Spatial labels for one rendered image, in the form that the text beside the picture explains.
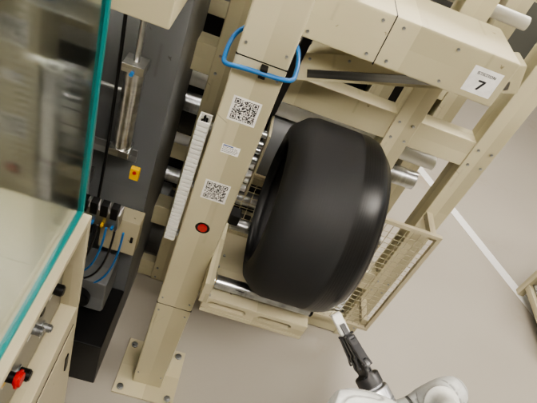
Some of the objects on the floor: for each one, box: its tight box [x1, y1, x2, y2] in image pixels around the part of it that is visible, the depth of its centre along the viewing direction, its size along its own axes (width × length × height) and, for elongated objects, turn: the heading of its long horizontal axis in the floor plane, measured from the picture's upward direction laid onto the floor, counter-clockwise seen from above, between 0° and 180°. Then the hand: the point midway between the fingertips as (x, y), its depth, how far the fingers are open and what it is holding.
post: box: [133, 0, 316, 388], centre depth 154 cm, size 13×13×250 cm
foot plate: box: [111, 338, 185, 403], centre depth 234 cm, size 27×27×2 cm
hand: (340, 323), depth 157 cm, fingers closed
